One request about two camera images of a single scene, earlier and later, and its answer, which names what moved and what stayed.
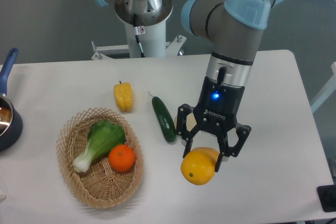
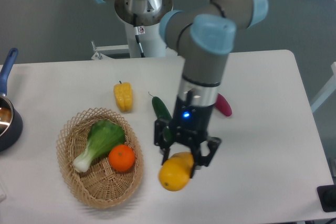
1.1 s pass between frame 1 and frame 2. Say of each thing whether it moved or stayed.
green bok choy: stayed
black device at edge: stayed
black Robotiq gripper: moved
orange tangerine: stayed
